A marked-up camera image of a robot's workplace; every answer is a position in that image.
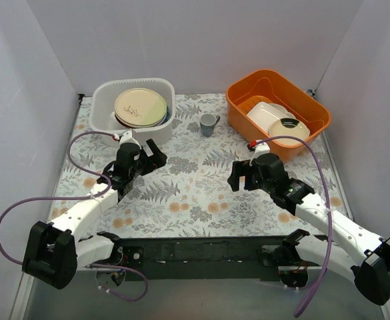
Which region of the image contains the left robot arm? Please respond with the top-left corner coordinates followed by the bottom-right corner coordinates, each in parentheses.
top-left (22, 139), bottom-right (167, 289)

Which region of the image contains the white plastic bin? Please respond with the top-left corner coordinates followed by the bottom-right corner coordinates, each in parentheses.
top-left (89, 78), bottom-right (176, 145)

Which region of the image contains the white rectangular dish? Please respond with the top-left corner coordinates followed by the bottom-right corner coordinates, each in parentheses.
top-left (247, 101), bottom-right (287, 133)

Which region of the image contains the floral table mat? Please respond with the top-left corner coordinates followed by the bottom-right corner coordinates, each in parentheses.
top-left (55, 93), bottom-right (353, 238)

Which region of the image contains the cream and blue plate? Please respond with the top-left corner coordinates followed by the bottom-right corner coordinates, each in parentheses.
top-left (114, 114), bottom-right (167, 129)

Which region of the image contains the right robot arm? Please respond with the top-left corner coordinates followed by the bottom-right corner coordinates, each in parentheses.
top-left (227, 153), bottom-right (390, 305)

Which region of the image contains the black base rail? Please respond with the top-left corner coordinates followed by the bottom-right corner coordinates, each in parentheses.
top-left (84, 233), bottom-right (329, 284)

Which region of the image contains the cream round plate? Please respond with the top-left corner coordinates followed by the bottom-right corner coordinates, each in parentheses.
top-left (269, 118), bottom-right (310, 141)

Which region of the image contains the orange plastic bin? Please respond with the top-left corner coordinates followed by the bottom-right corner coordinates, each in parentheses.
top-left (226, 69), bottom-right (331, 145)

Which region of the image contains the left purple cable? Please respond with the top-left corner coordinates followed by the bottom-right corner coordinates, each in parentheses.
top-left (0, 130), bottom-right (149, 302)

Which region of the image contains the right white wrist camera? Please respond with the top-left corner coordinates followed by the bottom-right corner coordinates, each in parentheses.
top-left (247, 140), bottom-right (270, 162)

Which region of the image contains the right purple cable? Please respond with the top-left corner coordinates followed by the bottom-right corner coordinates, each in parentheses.
top-left (257, 135), bottom-right (334, 317)

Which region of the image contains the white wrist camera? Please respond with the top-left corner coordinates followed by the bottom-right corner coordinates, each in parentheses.
top-left (247, 140), bottom-right (270, 162)
top-left (112, 129), bottom-right (140, 146)

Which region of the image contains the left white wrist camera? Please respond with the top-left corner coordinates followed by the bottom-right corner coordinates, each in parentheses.
top-left (112, 129), bottom-right (140, 146)

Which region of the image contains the purple cable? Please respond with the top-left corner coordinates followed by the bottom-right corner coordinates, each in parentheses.
top-left (257, 135), bottom-right (334, 317)
top-left (0, 130), bottom-right (149, 302)

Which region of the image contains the white round plate in bin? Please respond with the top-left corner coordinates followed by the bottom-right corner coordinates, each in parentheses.
top-left (269, 103), bottom-right (296, 119)

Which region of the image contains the grey ceramic mug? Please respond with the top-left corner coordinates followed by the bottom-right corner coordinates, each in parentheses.
top-left (199, 113), bottom-right (221, 137)

